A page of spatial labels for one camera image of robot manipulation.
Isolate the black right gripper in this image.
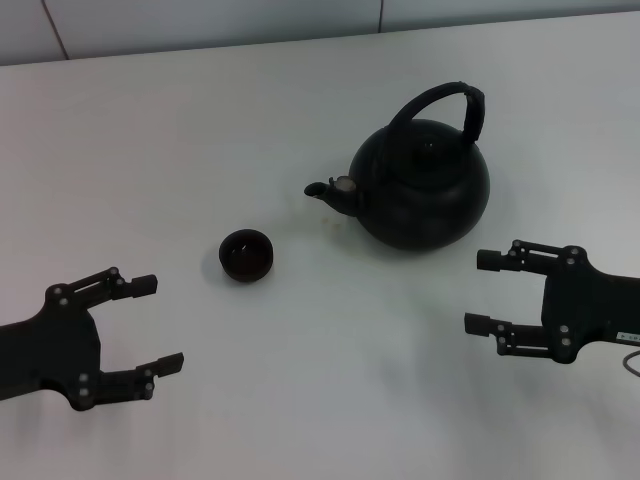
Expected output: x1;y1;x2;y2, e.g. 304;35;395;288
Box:
463;239;640;365

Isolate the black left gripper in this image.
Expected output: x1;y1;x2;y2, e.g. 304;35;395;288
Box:
0;266;186;413

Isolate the small dark teacup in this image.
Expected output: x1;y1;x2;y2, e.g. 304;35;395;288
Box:
217;227;275;282

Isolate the black round teapot with handle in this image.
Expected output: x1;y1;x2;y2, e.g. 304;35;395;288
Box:
303;81;491;254

